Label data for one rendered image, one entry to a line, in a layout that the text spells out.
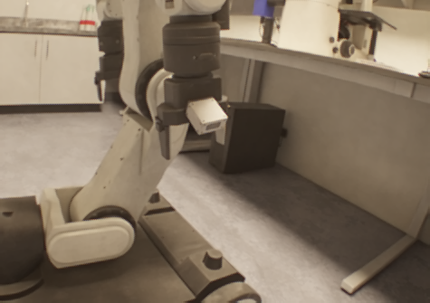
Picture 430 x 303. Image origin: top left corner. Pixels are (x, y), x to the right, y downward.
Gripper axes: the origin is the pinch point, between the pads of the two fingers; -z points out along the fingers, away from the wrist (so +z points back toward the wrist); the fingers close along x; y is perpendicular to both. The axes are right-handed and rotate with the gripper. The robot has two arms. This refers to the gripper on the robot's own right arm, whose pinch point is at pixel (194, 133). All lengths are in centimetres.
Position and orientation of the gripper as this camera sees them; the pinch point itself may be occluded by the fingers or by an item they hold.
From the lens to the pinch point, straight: 52.7
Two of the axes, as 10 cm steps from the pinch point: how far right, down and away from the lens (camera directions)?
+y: -5.6, -3.2, 7.7
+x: 8.3, -2.3, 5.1
